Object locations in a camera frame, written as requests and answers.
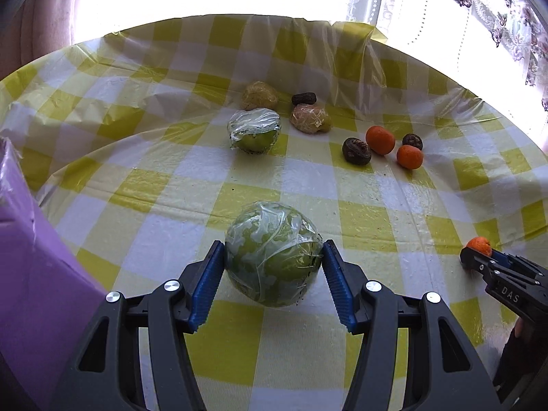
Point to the yellow white checkered tablecloth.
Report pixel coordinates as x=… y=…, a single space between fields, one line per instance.
x=123 y=144

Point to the dark mangosteen back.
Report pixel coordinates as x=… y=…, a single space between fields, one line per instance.
x=306 y=98

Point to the wrapped yellow fruit right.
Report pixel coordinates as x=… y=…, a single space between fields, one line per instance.
x=311 y=119

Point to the dark mangosteen near tangerines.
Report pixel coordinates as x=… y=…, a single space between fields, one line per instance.
x=413 y=141

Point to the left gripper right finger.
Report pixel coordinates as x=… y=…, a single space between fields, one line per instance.
x=444 y=372

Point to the purple storage box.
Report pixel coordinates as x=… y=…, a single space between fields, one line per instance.
x=47 y=298

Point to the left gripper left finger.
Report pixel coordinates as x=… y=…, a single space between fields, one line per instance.
x=104 y=371

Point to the green fruit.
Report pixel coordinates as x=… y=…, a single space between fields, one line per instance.
x=254 y=131
x=273 y=253

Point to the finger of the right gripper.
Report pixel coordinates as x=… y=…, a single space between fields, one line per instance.
x=520 y=265
x=473 y=260

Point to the dark mangosteen front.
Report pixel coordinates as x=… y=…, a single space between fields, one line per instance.
x=356 y=151

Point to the floral lace curtain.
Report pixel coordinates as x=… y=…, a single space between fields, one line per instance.
x=497 y=46

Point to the wrapped yellow fruit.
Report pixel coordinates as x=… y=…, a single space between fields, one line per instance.
x=311 y=119
x=259 y=95

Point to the large orange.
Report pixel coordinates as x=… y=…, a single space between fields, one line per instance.
x=481 y=245

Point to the wrapped yellow fruit left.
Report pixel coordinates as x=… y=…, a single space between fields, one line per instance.
x=259 y=95

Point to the small tangerine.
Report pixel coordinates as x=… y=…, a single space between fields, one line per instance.
x=380 y=140
x=410 y=157

